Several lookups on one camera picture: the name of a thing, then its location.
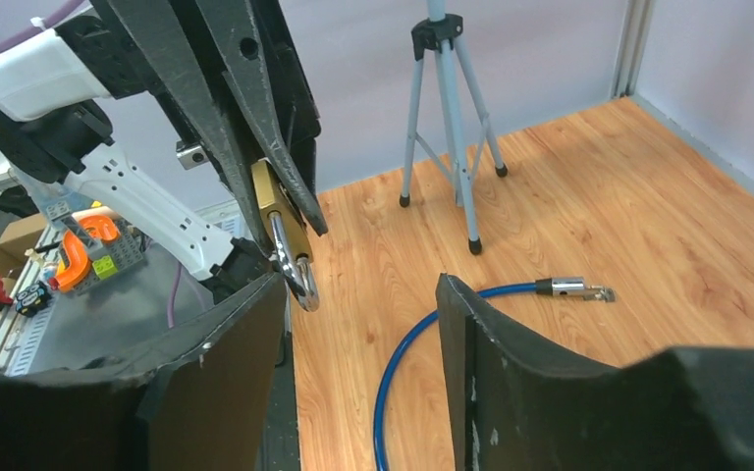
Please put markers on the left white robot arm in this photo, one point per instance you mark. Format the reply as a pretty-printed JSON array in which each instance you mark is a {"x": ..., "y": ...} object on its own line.
[{"x": 53, "y": 130}]

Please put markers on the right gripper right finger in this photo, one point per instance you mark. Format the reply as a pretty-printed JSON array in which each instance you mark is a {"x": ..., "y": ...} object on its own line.
[{"x": 519, "y": 401}]

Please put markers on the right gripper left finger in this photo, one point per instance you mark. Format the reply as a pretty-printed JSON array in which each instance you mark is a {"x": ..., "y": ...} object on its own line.
[{"x": 193, "y": 398}]

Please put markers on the orange toy block assembly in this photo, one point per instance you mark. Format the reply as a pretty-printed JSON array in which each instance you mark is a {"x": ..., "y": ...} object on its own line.
[{"x": 104, "y": 248}]

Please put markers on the grey tripod stand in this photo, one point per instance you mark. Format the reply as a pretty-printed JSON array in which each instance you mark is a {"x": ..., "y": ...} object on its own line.
[{"x": 441, "y": 33}]

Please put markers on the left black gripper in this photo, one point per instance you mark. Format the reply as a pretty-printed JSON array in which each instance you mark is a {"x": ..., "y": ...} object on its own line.
[{"x": 228, "y": 77}]

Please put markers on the small brass padlock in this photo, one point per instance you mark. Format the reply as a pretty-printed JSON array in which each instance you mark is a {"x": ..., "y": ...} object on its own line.
[{"x": 283, "y": 224}]

